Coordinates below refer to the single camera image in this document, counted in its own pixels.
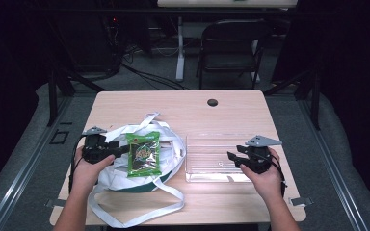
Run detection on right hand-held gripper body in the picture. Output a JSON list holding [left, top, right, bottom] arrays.
[[236, 135, 283, 175]]

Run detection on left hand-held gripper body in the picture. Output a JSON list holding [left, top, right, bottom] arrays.
[[81, 126, 121, 165]]

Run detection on green snack packet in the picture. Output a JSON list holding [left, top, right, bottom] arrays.
[[125, 130, 163, 179]]

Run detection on clear plastic tray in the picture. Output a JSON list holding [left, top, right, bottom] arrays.
[[184, 132, 255, 184]]

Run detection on white tote bag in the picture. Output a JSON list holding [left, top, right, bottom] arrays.
[[88, 111, 188, 229]]

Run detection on person's left hand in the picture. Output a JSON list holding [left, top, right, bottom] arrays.
[[70, 145, 117, 197]]

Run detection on person's right hand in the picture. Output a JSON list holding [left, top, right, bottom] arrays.
[[239, 146, 284, 202]]

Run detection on black metal stand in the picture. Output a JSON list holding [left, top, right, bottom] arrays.
[[263, 62, 323, 131], [45, 65, 108, 128]]

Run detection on black folding chair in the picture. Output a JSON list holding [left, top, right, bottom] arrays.
[[196, 18, 273, 91]]

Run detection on white table leg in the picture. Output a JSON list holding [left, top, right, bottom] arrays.
[[174, 15, 187, 82]]

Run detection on light background table top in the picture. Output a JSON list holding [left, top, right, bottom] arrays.
[[156, 0, 299, 9]]

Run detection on left hand-held gripper cable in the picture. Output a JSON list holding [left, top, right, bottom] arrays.
[[68, 136, 87, 194]]

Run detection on hand-held gripper cable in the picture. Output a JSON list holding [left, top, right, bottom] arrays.
[[68, 136, 87, 194], [268, 153, 289, 197]]

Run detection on right hand-held gripper cable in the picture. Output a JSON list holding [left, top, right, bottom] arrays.
[[268, 153, 289, 197]]

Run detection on aluminium floor rail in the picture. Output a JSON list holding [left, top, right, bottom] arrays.
[[0, 95, 73, 231], [296, 98, 370, 231]]

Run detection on black floor cables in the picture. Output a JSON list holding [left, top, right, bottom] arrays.
[[120, 47, 188, 91]]

